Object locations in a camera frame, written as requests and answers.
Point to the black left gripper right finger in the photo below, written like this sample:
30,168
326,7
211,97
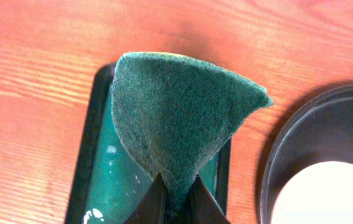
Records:
202,207

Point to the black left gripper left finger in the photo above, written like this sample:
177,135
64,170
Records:
152,208

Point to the green scouring sponge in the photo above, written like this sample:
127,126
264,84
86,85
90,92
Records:
173,113

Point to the black rectangular tray green liquid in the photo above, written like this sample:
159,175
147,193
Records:
108,185

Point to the round black serving tray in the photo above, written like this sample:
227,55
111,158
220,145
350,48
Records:
321,130

